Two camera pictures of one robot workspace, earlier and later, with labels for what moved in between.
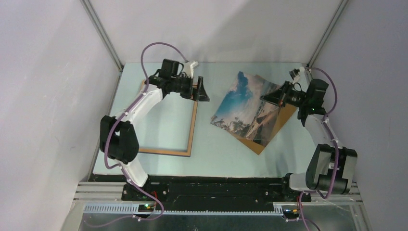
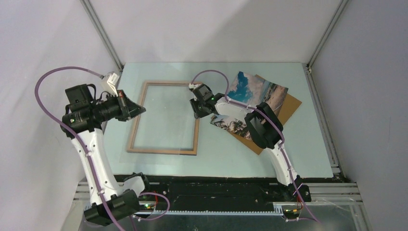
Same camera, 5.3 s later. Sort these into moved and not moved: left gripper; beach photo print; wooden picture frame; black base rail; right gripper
Moved: right gripper; left gripper; wooden picture frame
Not moved: beach photo print; black base rail
